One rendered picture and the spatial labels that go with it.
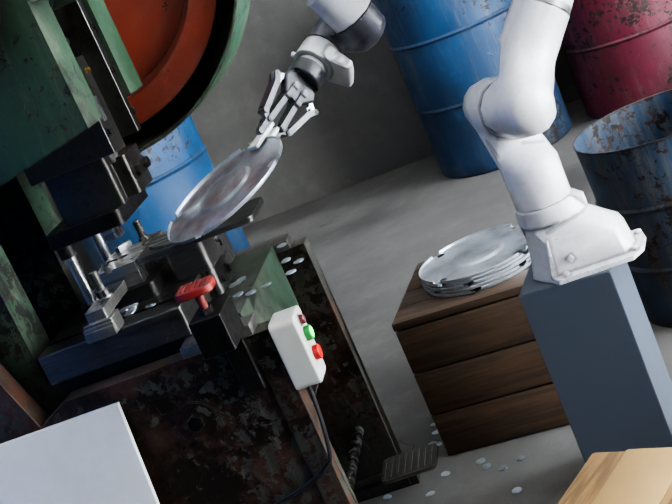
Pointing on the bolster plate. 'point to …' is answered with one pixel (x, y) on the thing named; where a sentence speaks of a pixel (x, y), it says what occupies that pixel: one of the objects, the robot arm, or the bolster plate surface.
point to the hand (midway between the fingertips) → (264, 138)
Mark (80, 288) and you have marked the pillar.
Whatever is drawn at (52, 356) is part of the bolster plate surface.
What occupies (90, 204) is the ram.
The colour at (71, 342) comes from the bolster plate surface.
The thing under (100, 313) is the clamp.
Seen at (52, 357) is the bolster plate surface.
